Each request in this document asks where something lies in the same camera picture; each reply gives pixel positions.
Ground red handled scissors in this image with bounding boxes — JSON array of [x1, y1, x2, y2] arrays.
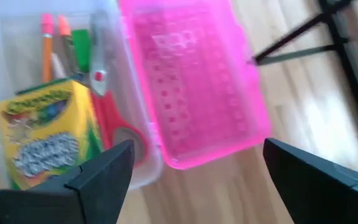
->
[[88, 12, 149, 166]]

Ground yellow green crayon box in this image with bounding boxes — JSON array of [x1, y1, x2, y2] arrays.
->
[[0, 77, 104, 190]]

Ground pencil case pink lid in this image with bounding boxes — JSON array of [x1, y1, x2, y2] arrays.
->
[[0, 0, 272, 191]]

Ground orange pencil pink eraser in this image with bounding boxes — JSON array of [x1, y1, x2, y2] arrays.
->
[[40, 14, 56, 83]]

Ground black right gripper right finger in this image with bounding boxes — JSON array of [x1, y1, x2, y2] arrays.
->
[[263, 138, 358, 224]]

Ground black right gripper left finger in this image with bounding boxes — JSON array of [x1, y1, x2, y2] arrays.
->
[[0, 139, 135, 224]]

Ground green marker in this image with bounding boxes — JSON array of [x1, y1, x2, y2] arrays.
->
[[71, 29, 92, 74]]

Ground black aluminium frame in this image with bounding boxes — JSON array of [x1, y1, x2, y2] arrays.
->
[[247, 0, 358, 147]]

